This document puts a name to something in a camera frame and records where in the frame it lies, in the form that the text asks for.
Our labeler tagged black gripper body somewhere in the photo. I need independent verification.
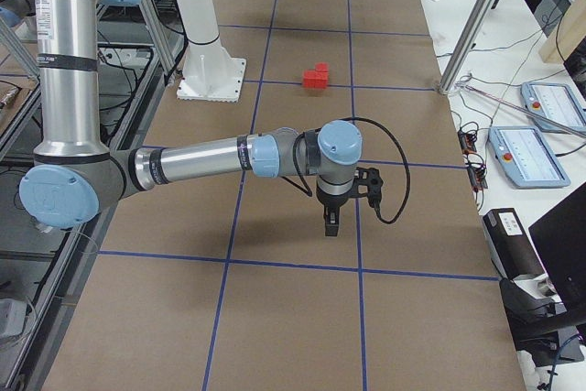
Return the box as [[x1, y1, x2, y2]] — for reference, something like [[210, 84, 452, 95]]
[[316, 182, 359, 212]]

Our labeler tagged red block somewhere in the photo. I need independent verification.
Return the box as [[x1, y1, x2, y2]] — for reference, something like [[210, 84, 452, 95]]
[[314, 62, 330, 75], [302, 70, 317, 89], [313, 73, 329, 89]]

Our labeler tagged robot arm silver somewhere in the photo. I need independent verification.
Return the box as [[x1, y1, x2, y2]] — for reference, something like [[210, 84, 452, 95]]
[[1, 0, 37, 43], [18, 0, 363, 236]]

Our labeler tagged near teach pendant tablet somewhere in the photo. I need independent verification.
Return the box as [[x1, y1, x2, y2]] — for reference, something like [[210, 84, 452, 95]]
[[488, 126, 570, 189]]

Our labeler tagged teach pendant tablet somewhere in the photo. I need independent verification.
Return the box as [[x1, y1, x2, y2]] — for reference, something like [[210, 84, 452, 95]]
[[488, 126, 570, 189], [521, 81, 585, 134]]

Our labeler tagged far teach pendant tablet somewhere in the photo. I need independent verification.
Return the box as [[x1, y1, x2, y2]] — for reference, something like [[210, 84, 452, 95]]
[[521, 81, 585, 134]]

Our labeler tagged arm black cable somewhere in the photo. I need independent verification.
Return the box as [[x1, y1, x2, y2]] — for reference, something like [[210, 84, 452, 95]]
[[281, 118, 411, 224]]

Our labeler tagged white pedestal column base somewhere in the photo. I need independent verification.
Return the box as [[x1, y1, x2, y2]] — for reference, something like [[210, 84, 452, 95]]
[[176, 0, 246, 103]]

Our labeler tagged aluminium frame table left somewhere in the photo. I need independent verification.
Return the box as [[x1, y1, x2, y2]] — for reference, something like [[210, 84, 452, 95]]
[[1, 0, 183, 390]]

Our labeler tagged aluminium frame post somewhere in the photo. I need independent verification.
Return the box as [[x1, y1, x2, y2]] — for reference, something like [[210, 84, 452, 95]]
[[438, 0, 495, 95]]

